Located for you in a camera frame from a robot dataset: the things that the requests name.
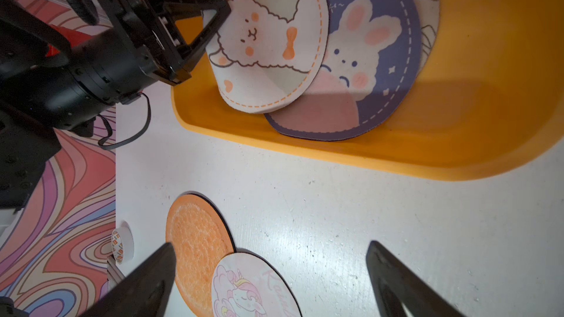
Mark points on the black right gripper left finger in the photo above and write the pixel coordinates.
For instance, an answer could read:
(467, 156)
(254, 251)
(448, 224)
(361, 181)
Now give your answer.
(145, 292)

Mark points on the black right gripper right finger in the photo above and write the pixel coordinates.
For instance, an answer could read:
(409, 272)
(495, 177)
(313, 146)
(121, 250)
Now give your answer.
(398, 290)

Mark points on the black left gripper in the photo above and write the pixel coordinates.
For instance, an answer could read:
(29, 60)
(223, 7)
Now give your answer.
(64, 86)

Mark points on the orange waffle pattern coaster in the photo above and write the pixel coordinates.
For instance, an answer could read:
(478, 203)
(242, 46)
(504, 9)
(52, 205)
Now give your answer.
(200, 239)

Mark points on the pink unicorn coaster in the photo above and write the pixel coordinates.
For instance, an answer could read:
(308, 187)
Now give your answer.
(244, 284)

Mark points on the beige cat coaster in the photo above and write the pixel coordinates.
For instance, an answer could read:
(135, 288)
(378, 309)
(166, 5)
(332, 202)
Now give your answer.
(268, 52)

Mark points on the purple space bunny coaster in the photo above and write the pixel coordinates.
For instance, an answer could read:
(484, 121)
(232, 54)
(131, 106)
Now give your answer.
(371, 61)

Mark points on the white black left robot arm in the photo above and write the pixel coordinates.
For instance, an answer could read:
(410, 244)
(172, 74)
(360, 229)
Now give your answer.
(25, 149)

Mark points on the yellow plastic storage box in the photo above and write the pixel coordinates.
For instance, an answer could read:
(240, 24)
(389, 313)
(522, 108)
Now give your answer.
(488, 100)

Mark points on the clear tape roll on table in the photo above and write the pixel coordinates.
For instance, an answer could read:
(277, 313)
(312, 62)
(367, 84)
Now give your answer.
(122, 242)

